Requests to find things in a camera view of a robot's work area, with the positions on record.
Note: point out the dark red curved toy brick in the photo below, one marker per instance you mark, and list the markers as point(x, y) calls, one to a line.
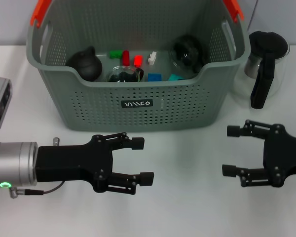
point(126, 58)

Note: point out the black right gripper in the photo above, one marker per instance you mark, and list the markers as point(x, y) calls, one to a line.
point(283, 155)

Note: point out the red sloped toy brick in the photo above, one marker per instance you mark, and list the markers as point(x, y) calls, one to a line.
point(138, 61)

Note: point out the black clay teapot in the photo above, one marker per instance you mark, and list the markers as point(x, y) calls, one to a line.
point(86, 65)

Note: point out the blue toy brick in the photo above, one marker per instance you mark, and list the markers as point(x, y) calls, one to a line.
point(155, 77)

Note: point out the grey perforated plastic storage bin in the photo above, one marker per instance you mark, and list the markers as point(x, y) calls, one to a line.
point(101, 106)

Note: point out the small green toy brick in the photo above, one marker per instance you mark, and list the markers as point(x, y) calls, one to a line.
point(116, 54)

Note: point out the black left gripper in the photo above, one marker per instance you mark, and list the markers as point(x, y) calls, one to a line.
point(76, 163)

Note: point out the glass teacup with black sleeve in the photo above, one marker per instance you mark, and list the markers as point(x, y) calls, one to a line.
point(187, 54)
point(121, 76)

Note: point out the white long toy brick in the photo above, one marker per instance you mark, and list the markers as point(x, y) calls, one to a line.
point(153, 58)

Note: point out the teal square toy brick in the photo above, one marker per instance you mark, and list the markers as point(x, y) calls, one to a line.
point(175, 77)

